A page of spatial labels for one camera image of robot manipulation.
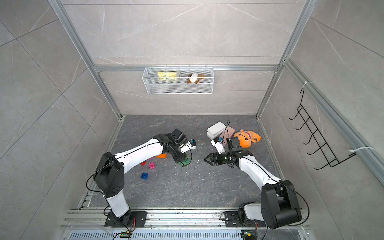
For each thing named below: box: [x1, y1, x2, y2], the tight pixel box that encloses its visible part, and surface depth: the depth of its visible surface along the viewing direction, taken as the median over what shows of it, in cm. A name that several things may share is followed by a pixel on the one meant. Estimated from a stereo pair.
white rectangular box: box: [206, 121, 227, 140], surface depth 107 cm
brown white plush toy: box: [186, 73, 205, 84], surface depth 89 cm
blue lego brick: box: [141, 172, 149, 180], surface depth 89 cm
